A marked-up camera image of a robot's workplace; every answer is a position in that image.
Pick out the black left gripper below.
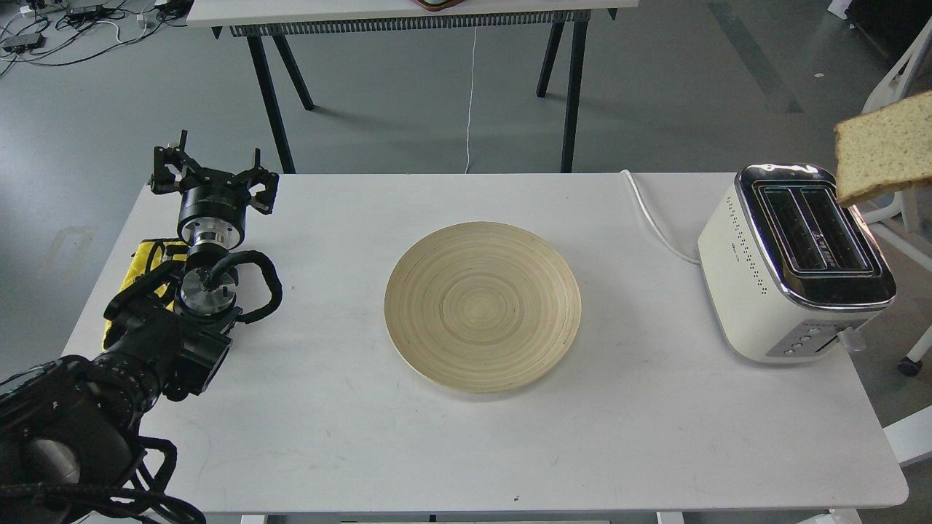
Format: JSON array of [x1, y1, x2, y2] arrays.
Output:
[[149, 130, 280, 228]]

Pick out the slice of brown bread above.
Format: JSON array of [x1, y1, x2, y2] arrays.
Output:
[[834, 92, 931, 207]]

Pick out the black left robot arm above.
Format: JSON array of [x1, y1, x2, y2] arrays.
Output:
[[1, 132, 283, 523]]

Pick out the cream and chrome toaster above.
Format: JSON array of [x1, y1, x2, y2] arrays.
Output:
[[697, 164, 896, 365]]

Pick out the yellow cloth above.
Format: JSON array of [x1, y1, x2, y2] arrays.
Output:
[[100, 238, 189, 355]]

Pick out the white background table black legs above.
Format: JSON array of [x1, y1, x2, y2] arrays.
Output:
[[184, 1, 639, 175]]

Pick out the brown object on background table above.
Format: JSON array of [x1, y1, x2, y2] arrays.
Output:
[[415, 0, 462, 11]]

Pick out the round wooden plate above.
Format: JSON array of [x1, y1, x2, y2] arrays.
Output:
[[384, 221, 583, 394]]

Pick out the white office chair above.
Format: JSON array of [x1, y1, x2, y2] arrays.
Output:
[[861, 20, 931, 377]]

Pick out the cables and adapters on floor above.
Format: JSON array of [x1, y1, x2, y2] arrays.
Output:
[[0, 0, 194, 77]]

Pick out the thin white hanging cable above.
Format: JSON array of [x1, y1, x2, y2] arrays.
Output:
[[464, 26, 478, 174]]

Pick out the white toaster power cable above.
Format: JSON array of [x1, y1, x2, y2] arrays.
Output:
[[620, 169, 701, 266]]

